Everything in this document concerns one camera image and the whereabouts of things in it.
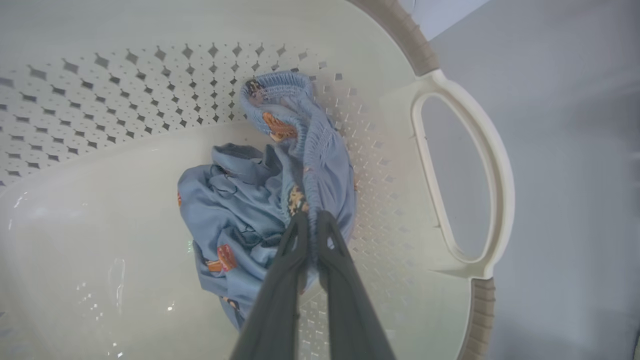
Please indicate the cream perforated laundry basket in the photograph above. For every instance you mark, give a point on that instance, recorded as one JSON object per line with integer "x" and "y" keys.
{"x": 100, "y": 225}

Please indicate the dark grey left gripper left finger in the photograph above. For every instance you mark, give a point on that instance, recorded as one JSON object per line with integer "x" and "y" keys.
{"x": 277, "y": 310}

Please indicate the blue printed elastic-waist garment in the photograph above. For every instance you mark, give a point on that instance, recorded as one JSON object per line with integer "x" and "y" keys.
{"x": 240, "y": 210}

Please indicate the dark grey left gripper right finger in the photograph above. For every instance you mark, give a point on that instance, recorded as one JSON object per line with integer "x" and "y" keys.
{"x": 350, "y": 310}

